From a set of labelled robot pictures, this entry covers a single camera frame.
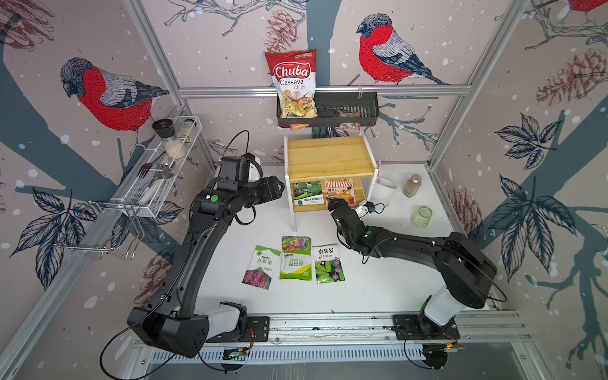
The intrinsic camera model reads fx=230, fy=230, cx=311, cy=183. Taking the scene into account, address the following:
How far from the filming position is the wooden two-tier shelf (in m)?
0.74

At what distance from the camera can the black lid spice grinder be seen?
0.75m

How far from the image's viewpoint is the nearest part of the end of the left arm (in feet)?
1.94

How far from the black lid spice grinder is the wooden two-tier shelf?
0.37 m
